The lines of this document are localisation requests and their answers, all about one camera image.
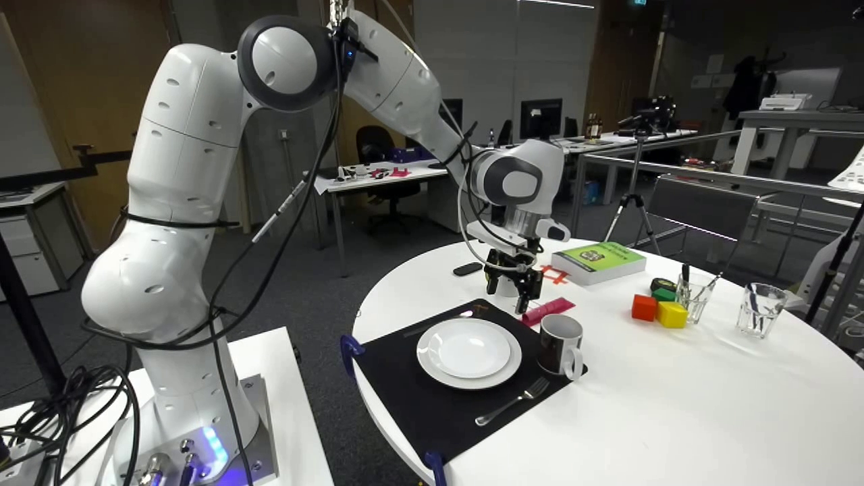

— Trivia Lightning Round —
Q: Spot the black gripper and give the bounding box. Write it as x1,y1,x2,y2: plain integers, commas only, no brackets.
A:
484,247,543,312

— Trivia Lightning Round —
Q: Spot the dark mug white handle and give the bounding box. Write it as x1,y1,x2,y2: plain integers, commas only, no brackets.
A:
537,315,584,381

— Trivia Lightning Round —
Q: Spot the silver fork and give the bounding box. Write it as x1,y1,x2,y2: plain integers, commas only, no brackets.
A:
476,378,552,430

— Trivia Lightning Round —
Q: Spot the white robot base platform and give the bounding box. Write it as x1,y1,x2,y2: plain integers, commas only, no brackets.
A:
0,328,336,486

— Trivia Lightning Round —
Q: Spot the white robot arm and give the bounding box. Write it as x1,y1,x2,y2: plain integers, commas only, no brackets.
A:
81,8,564,486

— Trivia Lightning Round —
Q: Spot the black table mat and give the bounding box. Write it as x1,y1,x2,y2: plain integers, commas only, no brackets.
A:
345,300,568,462

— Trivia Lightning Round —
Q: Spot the clear glass cup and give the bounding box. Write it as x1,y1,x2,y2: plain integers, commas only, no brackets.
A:
737,284,787,338

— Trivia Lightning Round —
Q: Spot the black remote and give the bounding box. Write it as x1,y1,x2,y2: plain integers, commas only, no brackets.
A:
453,261,484,277

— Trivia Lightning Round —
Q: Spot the pink marker bar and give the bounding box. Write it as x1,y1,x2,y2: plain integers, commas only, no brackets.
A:
522,297,575,327

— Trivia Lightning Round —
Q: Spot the green book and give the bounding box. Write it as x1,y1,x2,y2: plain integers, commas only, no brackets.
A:
552,242,646,287

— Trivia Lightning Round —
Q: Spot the white plate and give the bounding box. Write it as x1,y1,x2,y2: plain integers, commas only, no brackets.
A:
416,318,522,390

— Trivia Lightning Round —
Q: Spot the red cube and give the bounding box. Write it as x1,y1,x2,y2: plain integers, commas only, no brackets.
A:
632,293,660,320

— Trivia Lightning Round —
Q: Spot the yellow cube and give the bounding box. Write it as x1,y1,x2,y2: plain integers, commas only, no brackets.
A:
656,301,690,328

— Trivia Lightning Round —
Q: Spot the right computer monitor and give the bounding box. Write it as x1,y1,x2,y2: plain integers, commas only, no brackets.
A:
522,96,561,139

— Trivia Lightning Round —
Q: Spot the clear glass with pens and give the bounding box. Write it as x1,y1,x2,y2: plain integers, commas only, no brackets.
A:
675,264,719,327

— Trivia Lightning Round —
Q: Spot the grey chair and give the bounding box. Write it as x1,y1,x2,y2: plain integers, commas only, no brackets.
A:
644,176,757,269

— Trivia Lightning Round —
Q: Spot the orange square frame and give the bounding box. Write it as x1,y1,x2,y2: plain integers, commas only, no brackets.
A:
540,264,568,284

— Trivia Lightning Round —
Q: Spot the camera tripod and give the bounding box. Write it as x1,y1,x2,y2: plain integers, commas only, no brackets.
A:
606,95,679,246

